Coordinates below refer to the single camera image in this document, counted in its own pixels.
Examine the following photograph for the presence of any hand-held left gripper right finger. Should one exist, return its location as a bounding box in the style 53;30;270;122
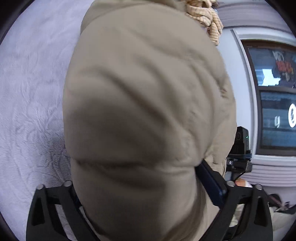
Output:
196;160;273;241

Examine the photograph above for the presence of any grey framed window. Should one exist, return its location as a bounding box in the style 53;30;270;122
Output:
232;27;296;163

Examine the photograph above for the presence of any person's right hand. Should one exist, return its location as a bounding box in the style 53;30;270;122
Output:
235;179;252;188

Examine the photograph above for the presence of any striped beige brown cloth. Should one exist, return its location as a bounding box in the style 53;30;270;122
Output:
183;0;224;46

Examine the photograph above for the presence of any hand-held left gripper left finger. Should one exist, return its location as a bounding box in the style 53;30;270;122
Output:
26;181;97;241

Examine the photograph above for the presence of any beige puffer jacket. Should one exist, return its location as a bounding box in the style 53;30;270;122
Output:
62;0;238;241

